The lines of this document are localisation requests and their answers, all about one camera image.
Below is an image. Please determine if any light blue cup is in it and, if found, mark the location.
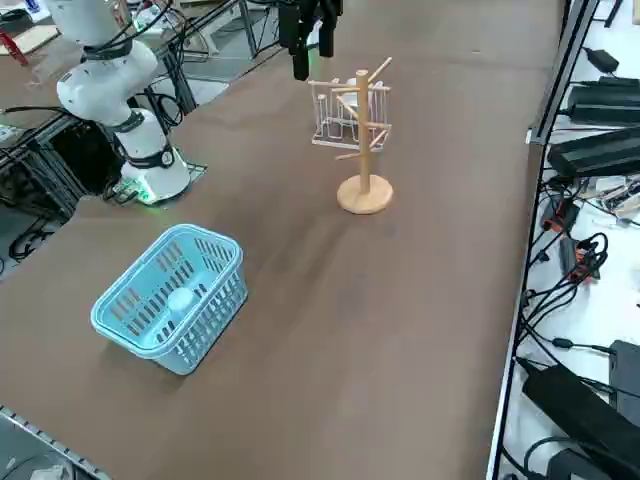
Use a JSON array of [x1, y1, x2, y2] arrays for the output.
[[167, 288, 196, 317]]

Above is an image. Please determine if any white cup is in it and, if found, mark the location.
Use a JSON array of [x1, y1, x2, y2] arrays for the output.
[[335, 88, 374, 119]]

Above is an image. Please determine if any wooden cup rack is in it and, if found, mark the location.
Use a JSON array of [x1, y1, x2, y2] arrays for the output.
[[334, 56, 395, 216]]

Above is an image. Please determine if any light blue plastic basket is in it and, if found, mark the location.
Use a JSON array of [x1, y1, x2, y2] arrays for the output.
[[90, 223, 249, 377]]

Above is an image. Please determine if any black control box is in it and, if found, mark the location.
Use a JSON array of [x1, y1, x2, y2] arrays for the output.
[[49, 122, 124, 196]]

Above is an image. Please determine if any small black power adapter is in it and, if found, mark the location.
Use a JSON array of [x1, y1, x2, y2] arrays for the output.
[[583, 47, 621, 74]]

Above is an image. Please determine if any long black power adapter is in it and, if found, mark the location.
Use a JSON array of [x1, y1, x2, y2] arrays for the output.
[[546, 127, 640, 177]]

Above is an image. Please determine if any black device with red label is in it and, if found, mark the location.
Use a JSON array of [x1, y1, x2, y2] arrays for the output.
[[542, 199, 581, 234]]

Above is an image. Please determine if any black and orange plug connector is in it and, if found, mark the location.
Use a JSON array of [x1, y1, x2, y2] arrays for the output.
[[559, 237, 609, 284]]

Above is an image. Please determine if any large black power adapter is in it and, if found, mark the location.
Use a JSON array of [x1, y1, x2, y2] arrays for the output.
[[522, 363, 640, 471]]

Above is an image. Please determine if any white wire dish rack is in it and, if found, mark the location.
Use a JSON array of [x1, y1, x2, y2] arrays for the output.
[[306, 78, 393, 152]]

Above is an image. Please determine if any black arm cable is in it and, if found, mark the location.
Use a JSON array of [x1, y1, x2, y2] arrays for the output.
[[82, 0, 174, 59]]

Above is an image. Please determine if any black power cable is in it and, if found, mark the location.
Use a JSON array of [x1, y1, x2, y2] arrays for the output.
[[517, 334, 616, 356]]

